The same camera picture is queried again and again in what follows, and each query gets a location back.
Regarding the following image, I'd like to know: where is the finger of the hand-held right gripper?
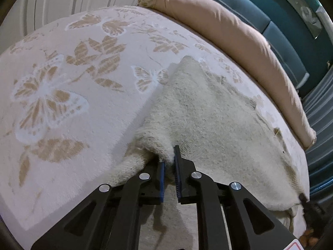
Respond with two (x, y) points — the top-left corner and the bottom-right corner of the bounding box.
(299, 193), (324, 230)

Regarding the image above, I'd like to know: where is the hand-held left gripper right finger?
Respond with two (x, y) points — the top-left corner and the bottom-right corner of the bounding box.
(174, 145), (299, 250)

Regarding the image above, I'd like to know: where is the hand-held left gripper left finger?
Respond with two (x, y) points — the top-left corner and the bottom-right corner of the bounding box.
(31, 160), (166, 250)

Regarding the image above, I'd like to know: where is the cream knit sweater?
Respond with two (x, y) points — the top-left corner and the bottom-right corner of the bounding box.
(108, 55), (310, 241)

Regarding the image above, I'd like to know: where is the grey-blue curtain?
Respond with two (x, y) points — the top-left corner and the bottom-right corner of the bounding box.
(299, 65), (333, 196)

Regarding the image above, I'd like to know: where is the butterfly print blanket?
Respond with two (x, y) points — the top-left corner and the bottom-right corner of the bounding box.
(0, 5), (310, 250)

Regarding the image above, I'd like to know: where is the pink pillow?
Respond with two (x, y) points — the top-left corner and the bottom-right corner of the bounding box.
(140, 0), (316, 149)

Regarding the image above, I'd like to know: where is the teal padded headboard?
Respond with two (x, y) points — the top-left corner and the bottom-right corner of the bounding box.
(166, 0), (310, 94)

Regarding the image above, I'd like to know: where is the floral wall picture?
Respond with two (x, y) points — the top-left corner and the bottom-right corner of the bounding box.
(268, 0), (326, 39)

